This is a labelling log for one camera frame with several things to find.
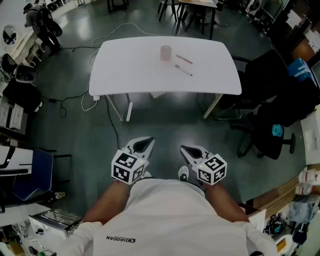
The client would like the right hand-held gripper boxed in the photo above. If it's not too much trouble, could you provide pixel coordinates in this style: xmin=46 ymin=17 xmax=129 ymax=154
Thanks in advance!
xmin=179 ymin=144 xmax=228 ymax=187

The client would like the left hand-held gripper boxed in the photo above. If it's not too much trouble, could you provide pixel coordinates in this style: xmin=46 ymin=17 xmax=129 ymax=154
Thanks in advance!
xmin=111 ymin=136 xmax=156 ymax=188

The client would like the pink plastic cup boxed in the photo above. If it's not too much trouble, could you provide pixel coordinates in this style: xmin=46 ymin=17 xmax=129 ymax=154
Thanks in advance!
xmin=160 ymin=44 xmax=172 ymax=63

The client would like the red pen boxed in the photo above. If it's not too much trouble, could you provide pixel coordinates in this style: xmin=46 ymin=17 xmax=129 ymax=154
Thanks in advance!
xmin=176 ymin=54 xmax=194 ymax=64

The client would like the person's left forearm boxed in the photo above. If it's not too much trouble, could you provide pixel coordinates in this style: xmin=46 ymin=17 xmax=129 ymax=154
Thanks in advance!
xmin=82 ymin=179 xmax=131 ymax=226

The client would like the person's right forearm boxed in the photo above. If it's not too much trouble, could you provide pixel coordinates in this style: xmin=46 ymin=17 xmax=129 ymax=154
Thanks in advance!
xmin=204 ymin=183 xmax=251 ymax=224

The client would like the person's right shoe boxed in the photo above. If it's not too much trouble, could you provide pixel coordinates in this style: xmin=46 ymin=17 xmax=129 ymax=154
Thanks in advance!
xmin=177 ymin=165 xmax=190 ymax=182

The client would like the white table leg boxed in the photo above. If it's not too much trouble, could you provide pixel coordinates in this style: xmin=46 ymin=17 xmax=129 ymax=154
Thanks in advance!
xmin=125 ymin=93 xmax=134 ymax=123

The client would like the beige table leg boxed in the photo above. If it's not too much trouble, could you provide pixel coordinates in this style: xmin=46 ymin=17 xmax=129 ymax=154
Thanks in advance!
xmin=106 ymin=94 xmax=125 ymax=122
xmin=203 ymin=94 xmax=224 ymax=120

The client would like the person's white shirt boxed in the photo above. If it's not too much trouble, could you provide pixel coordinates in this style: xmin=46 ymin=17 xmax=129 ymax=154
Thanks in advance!
xmin=58 ymin=176 xmax=278 ymax=256

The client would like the teal object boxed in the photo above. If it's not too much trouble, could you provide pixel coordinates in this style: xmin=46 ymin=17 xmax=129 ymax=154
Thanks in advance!
xmin=271 ymin=123 xmax=285 ymax=138

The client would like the black mesh office chair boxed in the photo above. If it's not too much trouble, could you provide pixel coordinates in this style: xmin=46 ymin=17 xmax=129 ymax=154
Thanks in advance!
xmin=216 ymin=49 xmax=291 ymax=121

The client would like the blue chair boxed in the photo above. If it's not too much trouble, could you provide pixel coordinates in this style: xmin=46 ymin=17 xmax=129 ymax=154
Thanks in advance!
xmin=11 ymin=148 xmax=55 ymax=202

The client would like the black clothing pile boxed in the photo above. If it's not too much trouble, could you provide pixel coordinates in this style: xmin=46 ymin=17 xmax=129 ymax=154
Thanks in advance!
xmin=257 ymin=74 xmax=320 ymax=128

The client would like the white plastic jug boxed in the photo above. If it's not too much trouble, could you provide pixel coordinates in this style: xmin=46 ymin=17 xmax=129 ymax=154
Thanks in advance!
xmin=295 ymin=183 xmax=320 ymax=196
xmin=298 ymin=168 xmax=320 ymax=185

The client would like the white and black device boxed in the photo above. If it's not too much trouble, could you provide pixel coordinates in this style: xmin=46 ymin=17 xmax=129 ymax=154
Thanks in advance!
xmin=0 ymin=145 xmax=34 ymax=176

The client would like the black bag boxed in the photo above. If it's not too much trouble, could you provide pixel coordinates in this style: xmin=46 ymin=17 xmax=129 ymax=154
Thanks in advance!
xmin=2 ymin=79 xmax=42 ymax=113

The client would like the white drawer cabinet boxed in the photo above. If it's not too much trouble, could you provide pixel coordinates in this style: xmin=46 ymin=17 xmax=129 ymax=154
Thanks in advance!
xmin=0 ymin=96 xmax=29 ymax=131

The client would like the blue carton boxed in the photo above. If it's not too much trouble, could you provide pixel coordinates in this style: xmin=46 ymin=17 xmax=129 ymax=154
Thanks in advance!
xmin=287 ymin=57 xmax=316 ymax=82

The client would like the white round device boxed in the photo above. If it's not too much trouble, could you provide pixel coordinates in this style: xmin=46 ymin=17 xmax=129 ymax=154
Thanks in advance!
xmin=14 ymin=65 xmax=40 ymax=84

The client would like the grey chair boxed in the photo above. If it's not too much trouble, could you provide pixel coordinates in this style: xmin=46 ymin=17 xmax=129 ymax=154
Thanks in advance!
xmin=156 ymin=0 xmax=179 ymax=23

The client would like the black high table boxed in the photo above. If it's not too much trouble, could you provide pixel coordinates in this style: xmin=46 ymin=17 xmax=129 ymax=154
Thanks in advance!
xmin=107 ymin=0 xmax=131 ymax=14

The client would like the wooden table with black legs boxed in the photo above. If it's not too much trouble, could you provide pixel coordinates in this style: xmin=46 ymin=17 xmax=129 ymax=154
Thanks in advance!
xmin=177 ymin=0 xmax=218 ymax=41

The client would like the white dresser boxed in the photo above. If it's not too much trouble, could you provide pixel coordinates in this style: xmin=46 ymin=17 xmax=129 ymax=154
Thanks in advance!
xmin=0 ymin=29 xmax=45 ymax=67

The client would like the round white mirror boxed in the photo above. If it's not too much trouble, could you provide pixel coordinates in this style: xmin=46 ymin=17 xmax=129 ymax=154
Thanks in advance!
xmin=2 ymin=24 xmax=17 ymax=46

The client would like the black cable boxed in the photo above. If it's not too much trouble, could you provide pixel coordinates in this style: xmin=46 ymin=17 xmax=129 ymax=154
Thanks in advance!
xmin=41 ymin=92 xmax=88 ymax=118
xmin=104 ymin=96 xmax=121 ymax=151

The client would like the white cable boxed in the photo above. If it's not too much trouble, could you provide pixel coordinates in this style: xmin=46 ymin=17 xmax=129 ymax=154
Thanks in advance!
xmin=81 ymin=22 xmax=181 ymax=113

